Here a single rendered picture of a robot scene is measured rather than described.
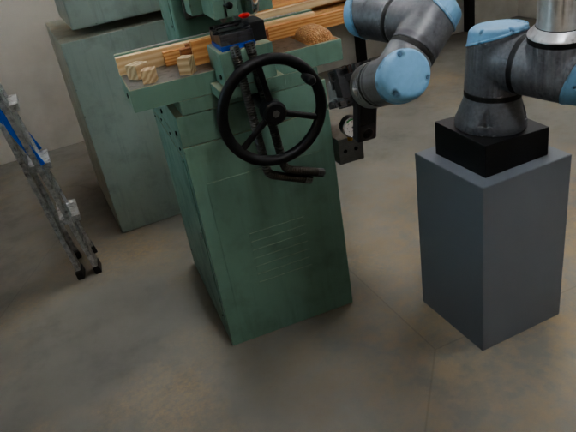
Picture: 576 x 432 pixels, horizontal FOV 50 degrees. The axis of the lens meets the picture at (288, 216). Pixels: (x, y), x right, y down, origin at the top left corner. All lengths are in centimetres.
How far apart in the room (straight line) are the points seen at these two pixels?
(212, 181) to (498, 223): 80
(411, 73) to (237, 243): 94
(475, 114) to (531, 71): 20
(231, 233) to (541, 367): 97
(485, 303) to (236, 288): 75
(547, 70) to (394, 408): 96
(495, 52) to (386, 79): 60
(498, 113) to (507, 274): 46
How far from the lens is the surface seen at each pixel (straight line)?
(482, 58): 167
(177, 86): 167
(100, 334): 233
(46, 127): 423
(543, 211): 185
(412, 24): 116
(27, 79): 415
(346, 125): 179
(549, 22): 156
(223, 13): 178
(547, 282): 200
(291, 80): 175
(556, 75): 158
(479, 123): 171
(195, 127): 171
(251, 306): 201
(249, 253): 190
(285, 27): 189
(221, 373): 200
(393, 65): 111
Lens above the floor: 132
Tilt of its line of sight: 29 degrees down
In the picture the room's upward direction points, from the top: 10 degrees counter-clockwise
